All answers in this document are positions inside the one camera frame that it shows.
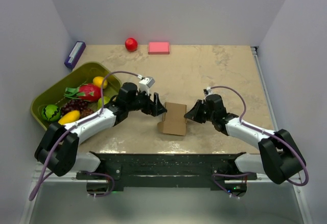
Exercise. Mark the brown cardboard box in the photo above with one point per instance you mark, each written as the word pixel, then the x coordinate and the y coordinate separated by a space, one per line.
pixel 173 121

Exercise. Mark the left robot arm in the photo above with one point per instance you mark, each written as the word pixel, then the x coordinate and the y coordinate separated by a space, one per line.
pixel 58 149

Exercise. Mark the red dragon fruit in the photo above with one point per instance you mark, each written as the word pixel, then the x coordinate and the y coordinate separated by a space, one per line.
pixel 87 92

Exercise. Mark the toy watermelon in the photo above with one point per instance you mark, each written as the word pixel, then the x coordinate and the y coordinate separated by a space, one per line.
pixel 51 113

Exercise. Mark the black base frame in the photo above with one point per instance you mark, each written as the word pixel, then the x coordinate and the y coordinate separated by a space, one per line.
pixel 213 171

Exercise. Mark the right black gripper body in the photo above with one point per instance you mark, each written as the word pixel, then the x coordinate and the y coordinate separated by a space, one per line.
pixel 212 116

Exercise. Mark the pink box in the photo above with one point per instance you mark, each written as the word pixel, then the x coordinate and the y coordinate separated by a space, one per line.
pixel 158 48

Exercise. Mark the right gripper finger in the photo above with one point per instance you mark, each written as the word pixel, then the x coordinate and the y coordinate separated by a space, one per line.
pixel 198 105
pixel 202 115

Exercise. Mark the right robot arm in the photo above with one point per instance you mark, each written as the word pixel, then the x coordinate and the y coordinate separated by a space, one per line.
pixel 279 157

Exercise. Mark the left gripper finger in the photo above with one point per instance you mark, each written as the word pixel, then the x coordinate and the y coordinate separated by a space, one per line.
pixel 156 100
pixel 159 109

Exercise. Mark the purple grapes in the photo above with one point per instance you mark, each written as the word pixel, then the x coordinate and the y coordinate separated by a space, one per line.
pixel 77 104

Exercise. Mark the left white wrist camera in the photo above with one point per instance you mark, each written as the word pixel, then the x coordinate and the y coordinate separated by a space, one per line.
pixel 145 84

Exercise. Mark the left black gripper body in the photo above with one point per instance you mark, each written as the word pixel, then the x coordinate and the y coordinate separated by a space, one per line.
pixel 144 104

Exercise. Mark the olive green basket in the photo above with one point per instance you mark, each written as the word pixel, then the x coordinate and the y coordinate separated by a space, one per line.
pixel 55 94

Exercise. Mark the purple box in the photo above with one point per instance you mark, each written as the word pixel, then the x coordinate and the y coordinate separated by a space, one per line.
pixel 75 54

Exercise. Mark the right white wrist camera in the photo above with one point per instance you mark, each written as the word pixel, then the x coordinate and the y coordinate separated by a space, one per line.
pixel 208 93

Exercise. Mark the red apple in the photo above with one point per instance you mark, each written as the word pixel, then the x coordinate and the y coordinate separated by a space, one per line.
pixel 131 44

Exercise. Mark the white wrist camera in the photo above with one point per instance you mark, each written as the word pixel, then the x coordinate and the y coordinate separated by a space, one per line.
pixel 145 84
pixel 208 93

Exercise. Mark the yellow mango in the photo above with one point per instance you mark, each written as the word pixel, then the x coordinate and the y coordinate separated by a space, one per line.
pixel 70 117

